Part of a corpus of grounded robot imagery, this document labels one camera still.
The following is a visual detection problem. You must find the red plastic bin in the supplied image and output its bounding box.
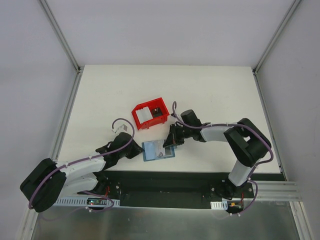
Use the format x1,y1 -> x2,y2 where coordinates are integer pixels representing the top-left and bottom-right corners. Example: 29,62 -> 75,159
131,97 -> 170,130

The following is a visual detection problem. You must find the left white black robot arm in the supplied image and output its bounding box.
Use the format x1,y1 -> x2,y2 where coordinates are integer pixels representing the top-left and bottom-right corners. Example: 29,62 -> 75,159
19,132 -> 144,213

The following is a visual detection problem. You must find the left aluminium frame post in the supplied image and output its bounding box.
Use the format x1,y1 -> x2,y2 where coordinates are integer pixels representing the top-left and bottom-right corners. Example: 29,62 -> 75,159
37,0 -> 81,74

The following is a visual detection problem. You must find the black card lying in bin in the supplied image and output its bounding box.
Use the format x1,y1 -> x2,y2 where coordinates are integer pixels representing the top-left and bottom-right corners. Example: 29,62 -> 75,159
151,107 -> 163,118

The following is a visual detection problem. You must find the blue leather card holder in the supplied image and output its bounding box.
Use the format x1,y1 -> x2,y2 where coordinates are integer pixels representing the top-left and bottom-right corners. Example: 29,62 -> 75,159
142,139 -> 176,162

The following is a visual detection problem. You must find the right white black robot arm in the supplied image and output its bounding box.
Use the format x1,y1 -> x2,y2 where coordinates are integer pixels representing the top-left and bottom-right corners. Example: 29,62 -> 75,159
163,109 -> 274,198

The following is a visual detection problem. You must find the right aluminium frame post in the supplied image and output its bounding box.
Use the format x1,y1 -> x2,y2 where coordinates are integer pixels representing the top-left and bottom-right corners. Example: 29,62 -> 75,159
252,0 -> 303,76

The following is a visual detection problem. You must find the aluminium frame post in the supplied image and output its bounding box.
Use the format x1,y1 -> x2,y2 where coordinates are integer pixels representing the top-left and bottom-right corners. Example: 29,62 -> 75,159
37,0 -> 81,74
252,0 -> 303,76

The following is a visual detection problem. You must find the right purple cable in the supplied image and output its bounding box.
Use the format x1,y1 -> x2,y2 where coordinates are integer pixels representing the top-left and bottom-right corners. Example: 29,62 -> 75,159
171,100 -> 274,221

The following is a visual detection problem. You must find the white cable duct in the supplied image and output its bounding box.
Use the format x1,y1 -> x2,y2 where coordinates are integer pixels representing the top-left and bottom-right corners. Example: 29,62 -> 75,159
210,200 -> 228,211
53,196 -> 120,208

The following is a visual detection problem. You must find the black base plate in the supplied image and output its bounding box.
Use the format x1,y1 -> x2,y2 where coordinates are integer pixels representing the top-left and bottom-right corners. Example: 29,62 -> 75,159
83,170 -> 254,209

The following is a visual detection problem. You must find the left white cable duct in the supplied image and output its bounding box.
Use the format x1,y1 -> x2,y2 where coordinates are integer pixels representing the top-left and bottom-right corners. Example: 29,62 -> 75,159
53,196 -> 120,208

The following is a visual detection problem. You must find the right white cable duct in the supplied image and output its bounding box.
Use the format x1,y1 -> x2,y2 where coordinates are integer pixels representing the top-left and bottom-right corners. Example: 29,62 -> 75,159
210,200 -> 228,211

